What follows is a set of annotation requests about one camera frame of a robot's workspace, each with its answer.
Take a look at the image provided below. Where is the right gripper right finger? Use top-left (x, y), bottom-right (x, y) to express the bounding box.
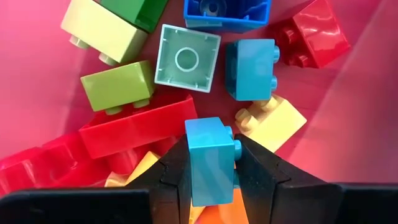
top-left (233, 133), bottom-right (398, 224)

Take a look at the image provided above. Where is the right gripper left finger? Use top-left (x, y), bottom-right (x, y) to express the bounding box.
top-left (0, 134), bottom-right (192, 224)

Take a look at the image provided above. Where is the orange toy brick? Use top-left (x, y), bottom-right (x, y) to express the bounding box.
top-left (198, 187), bottom-right (250, 224)

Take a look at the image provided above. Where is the red two-stud brick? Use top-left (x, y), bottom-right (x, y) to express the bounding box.
top-left (78, 94), bottom-right (199, 160)
top-left (272, 0), bottom-right (351, 69)
top-left (0, 132), bottom-right (150, 195)

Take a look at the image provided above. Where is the small yellow brick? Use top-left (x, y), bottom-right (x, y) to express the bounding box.
top-left (234, 94), bottom-right (308, 154)

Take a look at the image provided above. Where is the teal two-stud brick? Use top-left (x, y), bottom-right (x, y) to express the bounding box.
top-left (184, 116), bottom-right (243, 208)

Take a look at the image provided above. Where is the small green square brick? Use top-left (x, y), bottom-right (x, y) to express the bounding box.
top-left (80, 60), bottom-right (155, 116)

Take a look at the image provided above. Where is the small teal brick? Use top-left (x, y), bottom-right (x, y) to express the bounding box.
top-left (224, 38), bottom-right (281, 102)

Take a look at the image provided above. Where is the pink plastic tray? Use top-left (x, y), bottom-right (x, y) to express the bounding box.
top-left (0, 0), bottom-right (398, 195)

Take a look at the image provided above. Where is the mint toy brick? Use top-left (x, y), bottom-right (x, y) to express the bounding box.
top-left (154, 24), bottom-right (222, 94)

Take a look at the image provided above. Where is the light green square brick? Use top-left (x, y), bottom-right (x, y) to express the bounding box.
top-left (60, 0), bottom-right (149, 67)

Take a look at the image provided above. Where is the green two-stud brick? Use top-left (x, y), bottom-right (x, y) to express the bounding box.
top-left (99, 0), bottom-right (169, 34)

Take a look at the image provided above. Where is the blue toy brick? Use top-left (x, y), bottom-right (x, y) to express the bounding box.
top-left (182, 0), bottom-right (272, 34)

